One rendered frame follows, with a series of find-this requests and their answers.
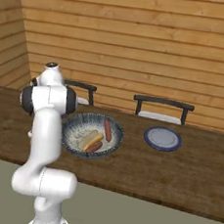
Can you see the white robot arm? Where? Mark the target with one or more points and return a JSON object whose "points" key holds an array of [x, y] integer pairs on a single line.
{"points": [[45, 136]]}

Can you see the red sausage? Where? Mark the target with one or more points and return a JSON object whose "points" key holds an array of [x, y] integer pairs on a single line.
{"points": [[108, 130], [94, 147]]}

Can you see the blue patterned bowl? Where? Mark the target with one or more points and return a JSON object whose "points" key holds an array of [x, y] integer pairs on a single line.
{"points": [[113, 143]]}

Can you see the yellow hot dog bun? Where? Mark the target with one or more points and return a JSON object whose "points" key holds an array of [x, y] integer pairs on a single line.
{"points": [[93, 141]]}

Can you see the pale hot dog bun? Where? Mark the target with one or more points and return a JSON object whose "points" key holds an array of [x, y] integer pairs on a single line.
{"points": [[86, 139]]}

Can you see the blue rimmed white plate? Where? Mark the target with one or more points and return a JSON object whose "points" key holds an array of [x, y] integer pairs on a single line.
{"points": [[162, 138]]}

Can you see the black chair with white seat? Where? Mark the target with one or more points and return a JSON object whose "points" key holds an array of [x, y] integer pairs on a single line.
{"points": [[83, 91], [163, 106]]}

